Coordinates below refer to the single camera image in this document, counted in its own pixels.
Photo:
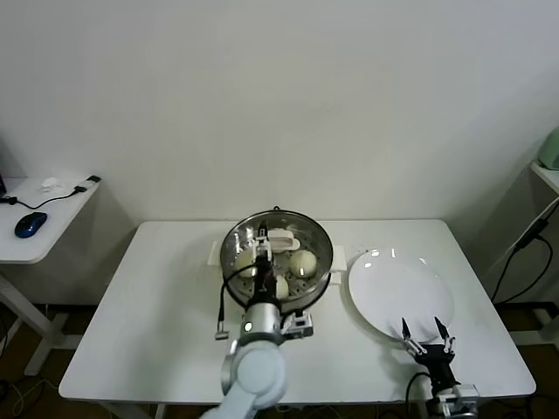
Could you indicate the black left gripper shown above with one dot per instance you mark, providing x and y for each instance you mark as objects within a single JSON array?
[{"x": 266, "y": 283}]

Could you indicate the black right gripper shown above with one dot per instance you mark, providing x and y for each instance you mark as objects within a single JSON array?
[{"x": 439, "y": 362}]

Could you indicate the round glass pot lid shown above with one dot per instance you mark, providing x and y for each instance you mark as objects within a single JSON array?
[{"x": 284, "y": 240}]

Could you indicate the white steamed baozi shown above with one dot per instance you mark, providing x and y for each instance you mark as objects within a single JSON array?
[
  {"x": 243, "y": 264},
  {"x": 303, "y": 263},
  {"x": 283, "y": 288}
]

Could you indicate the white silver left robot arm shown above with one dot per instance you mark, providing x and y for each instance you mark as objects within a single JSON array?
[{"x": 257, "y": 371}]

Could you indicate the stainless steel steamer basket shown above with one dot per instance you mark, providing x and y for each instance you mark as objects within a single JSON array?
[{"x": 321, "y": 283}]

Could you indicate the round white plate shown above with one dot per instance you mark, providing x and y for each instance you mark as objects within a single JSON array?
[{"x": 393, "y": 288}]

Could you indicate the small black adapter plug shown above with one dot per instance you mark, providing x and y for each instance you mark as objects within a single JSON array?
[{"x": 94, "y": 179}]

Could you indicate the white shelf board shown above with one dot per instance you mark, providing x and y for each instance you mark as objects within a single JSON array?
[{"x": 548, "y": 176}]

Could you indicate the white side table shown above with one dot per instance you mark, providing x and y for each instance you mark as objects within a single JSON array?
[{"x": 52, "y": 231}]

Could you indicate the crumpled white tissue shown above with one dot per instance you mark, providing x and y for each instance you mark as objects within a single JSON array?
[{"x": 50, "y": 184}]

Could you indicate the pale green appliance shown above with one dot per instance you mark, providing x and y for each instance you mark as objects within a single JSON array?
[{"x": 550, "y": 150}]

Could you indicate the blue computer mouse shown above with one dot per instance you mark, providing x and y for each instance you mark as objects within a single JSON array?
[{"x": 30, "y": 224}]

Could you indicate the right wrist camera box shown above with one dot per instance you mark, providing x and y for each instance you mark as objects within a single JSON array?
[{"x": 465, "y": 399}]

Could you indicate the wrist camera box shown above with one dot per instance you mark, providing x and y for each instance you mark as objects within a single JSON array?
[
  {"x": 299, "y": 325},
  {"x": 465, "y": 399}
]

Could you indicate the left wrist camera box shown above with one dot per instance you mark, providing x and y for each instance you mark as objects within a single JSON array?
[{"x": 299, "y": 325}]

